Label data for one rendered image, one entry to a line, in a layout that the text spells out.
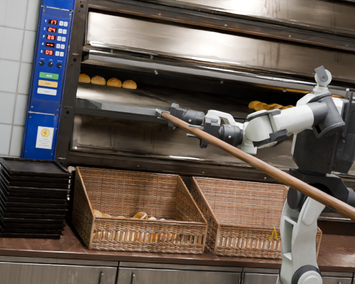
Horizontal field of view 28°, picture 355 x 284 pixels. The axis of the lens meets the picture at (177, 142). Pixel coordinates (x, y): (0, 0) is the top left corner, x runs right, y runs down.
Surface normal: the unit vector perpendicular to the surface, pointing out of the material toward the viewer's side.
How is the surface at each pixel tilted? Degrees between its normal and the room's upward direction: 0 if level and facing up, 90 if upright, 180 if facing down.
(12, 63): 90
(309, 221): 90
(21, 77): 90
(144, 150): 70
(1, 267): 91
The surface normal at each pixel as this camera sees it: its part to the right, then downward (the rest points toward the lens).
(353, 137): -0.18, 0.12
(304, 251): 0.32, 0.18
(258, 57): 0.33, -0.16
